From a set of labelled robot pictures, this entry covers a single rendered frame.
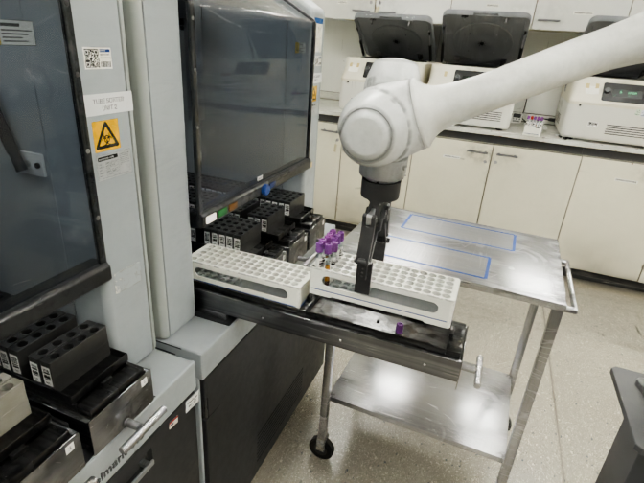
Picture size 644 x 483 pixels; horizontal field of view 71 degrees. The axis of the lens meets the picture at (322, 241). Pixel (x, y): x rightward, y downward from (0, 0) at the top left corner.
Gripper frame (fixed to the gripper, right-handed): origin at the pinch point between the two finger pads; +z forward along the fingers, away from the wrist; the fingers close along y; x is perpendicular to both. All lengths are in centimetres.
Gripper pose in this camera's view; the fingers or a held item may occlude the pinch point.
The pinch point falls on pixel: (370, 271)
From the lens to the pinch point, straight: 95.4
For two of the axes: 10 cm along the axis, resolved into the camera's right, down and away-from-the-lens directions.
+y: 3.6, -3.6, 8.6
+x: -9.3, -2.0, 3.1
